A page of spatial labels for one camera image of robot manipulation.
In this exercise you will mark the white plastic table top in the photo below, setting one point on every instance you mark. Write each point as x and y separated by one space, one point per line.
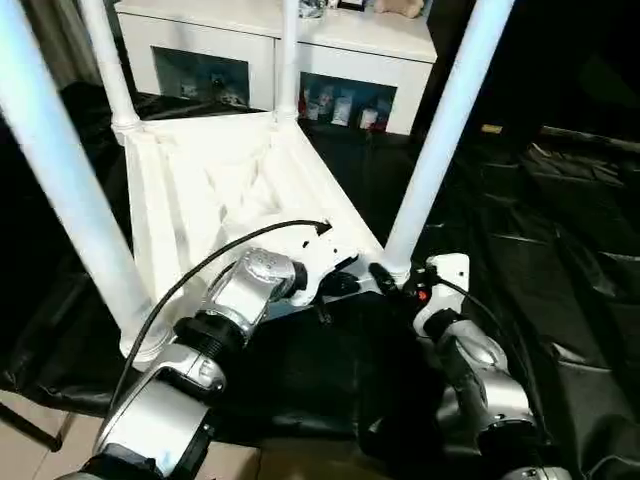
175 200

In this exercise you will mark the small yellow label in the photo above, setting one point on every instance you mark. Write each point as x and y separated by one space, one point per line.
491 129

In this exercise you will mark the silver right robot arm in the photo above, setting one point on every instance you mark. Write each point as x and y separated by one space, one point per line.
495 380

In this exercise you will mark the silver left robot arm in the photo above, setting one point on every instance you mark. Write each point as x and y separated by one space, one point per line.
240 295

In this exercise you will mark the black stand strut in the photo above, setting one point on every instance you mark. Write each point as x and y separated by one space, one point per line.
30 425

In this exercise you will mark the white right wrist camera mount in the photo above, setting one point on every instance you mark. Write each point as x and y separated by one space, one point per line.
447 275

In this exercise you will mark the white plastic table leg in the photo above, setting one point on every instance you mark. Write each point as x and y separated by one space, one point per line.
65 175
445 125
288 60
112 65

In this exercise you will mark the black mat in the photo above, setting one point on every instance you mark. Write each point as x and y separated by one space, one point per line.
550 250

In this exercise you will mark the grey curtain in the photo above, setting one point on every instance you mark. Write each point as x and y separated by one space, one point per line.
60 40

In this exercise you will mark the white cabinet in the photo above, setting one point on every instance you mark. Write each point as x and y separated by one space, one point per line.
350 35

